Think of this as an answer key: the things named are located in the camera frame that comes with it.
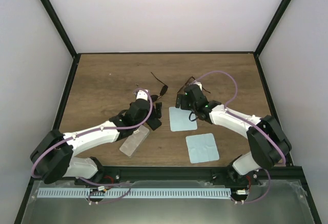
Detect lower light blue cloth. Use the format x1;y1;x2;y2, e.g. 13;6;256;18
186;133;220;164

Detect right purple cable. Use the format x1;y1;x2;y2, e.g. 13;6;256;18
191;70;286;204

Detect light blue cloth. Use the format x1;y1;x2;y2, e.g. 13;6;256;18
169;107;197;132
186;133;220;164

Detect grey metal front plate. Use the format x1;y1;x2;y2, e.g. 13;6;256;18
22;180;314;223

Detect upper light blue cloth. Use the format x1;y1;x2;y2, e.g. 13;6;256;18
169;107;197;132

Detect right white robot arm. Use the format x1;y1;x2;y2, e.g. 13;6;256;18
176;83;292;185

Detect gold-trimmed black sunglasses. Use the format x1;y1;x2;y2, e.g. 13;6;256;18
177;76;210;94

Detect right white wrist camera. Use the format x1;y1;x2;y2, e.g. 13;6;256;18
194;82;202;90

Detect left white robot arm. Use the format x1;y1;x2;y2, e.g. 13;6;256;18
30;98;161;185

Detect black aluminium frame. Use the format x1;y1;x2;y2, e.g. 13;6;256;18
14;0;322;224

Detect grey glasses case green lining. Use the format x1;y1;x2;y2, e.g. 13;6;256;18
119;126;150;157

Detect white slotted cable duct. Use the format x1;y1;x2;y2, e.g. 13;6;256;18
37;188;231;199

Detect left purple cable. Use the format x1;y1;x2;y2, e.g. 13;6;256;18
31;88;154;206

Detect purple cable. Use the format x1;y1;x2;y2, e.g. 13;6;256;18
31;88;154;206
191;70;286;204

